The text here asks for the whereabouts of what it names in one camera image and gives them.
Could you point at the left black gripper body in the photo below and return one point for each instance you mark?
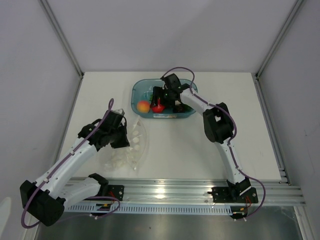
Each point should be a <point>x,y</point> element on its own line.
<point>119,137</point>

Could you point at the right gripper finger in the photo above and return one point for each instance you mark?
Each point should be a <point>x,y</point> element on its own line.
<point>170,104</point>
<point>156,96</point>

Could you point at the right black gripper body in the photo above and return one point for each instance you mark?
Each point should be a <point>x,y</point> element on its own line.
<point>165,95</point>

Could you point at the dark brown mangosteen toy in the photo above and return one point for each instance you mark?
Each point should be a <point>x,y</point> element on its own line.
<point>179,109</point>

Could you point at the red tomato toy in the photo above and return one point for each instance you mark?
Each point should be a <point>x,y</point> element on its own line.
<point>158,109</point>

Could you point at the clear zip top bag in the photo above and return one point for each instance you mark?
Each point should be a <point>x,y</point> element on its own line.
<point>113,159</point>

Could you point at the orange peach toy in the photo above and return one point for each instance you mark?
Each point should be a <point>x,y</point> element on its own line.
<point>143,106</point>

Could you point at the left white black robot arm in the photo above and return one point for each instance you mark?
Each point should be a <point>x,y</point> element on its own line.
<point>47,197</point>

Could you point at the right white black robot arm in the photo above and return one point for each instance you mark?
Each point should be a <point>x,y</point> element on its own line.
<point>219,128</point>

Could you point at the green leaf toy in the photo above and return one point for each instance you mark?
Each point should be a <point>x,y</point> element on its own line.
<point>150,98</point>

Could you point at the teal plastic tray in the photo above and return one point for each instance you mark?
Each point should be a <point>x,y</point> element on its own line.
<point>141,91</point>

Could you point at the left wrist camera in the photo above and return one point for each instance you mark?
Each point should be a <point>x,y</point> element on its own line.
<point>119,112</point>

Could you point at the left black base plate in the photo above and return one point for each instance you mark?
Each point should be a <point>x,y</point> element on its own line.
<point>116,192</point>

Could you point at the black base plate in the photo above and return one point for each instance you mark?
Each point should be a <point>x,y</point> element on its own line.
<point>222,195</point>
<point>116,192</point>

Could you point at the white slotted cable duct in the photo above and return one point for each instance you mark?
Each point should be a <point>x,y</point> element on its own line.
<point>133,208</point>

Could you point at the aluminium mounting rail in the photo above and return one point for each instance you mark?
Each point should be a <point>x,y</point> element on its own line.
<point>195,192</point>

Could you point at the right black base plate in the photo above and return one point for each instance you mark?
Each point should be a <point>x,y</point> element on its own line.
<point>222,195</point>

